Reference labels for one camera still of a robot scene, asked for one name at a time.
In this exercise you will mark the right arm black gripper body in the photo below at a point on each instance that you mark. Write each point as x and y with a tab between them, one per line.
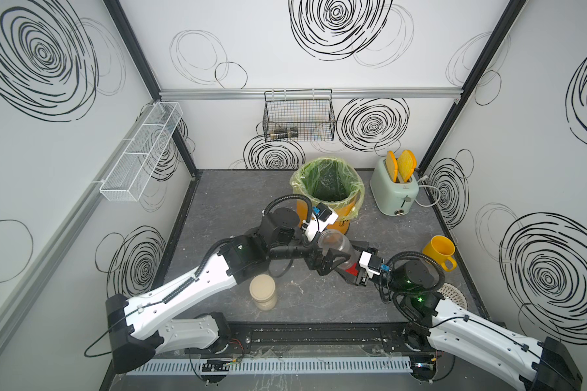
392	274

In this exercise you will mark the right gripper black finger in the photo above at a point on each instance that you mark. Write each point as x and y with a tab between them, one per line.
359	244
358	278

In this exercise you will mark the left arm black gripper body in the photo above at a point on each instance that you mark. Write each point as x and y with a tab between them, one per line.
297	248

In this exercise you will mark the red jar lid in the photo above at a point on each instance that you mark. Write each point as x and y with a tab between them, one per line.
353	272

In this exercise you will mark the clear jar with oatmeal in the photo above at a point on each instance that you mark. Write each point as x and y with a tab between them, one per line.
333	239

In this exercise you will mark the beige lidded oatmeal jar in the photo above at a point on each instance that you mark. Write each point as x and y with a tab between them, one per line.
263	291

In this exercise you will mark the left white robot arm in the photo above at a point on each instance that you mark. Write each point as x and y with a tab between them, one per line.
148	324

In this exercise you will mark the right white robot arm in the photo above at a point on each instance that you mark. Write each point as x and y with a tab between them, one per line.
522	362

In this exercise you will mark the patterned white bowl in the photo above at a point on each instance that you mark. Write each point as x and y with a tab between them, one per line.
454	294

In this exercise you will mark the orange trash bin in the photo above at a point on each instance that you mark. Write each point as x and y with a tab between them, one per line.
345	222

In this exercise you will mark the yellow mug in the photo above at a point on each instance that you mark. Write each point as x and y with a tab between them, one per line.
442	250

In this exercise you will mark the mint green toaster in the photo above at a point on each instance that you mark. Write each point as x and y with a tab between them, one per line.
392	198

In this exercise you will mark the green plastic bin liner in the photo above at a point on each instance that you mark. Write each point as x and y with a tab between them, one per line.
332	181

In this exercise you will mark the left yellow toast slice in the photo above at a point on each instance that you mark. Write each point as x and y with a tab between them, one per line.
392	166

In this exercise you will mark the yellow toast slice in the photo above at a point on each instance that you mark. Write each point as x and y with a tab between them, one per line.
392	166
406	164

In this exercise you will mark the right yellow toast slice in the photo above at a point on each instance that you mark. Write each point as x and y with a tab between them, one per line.
406	164

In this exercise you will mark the dark item in basket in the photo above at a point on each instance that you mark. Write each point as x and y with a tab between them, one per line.
284	133

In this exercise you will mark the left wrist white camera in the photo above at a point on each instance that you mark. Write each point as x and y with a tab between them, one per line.
321	217

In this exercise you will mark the white slotted cable duct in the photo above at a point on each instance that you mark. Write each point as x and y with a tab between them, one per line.
273	366

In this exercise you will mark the black wire wall basket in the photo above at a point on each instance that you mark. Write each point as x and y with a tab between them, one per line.
310	110

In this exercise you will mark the white wire wall shelf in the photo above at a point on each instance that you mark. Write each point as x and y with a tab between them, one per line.
130	175

